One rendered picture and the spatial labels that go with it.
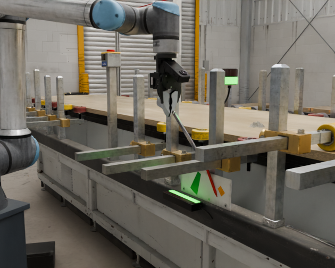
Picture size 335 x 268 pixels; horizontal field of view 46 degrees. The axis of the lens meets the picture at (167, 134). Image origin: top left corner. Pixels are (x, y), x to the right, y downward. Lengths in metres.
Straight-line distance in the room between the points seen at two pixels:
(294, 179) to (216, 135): 0.60
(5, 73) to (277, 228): 1.18
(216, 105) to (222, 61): 10.14
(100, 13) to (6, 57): 0.57
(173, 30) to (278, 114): 0.47
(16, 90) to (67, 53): 7.59
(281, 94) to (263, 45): 10.33
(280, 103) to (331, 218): 0.42
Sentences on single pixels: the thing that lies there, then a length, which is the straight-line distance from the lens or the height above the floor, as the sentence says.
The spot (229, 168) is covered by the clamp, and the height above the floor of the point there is 0.83.
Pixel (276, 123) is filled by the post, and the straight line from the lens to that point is 1.08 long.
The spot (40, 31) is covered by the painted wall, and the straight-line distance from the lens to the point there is 9.15.
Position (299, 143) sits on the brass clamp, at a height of 0.95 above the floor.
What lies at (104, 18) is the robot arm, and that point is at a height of 1.29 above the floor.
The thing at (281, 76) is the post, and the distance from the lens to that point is 1.07.
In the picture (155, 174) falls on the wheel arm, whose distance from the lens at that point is 1.10.
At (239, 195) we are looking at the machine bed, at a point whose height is 0.66.
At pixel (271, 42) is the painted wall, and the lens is 11.18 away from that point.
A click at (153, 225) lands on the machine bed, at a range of 2.18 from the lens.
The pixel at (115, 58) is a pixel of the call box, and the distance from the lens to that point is 1.88.
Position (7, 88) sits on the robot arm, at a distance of 1.71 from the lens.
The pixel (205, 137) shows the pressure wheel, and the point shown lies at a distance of 1.48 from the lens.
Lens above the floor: 1.12
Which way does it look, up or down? 9 degrees down
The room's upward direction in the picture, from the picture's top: straight up
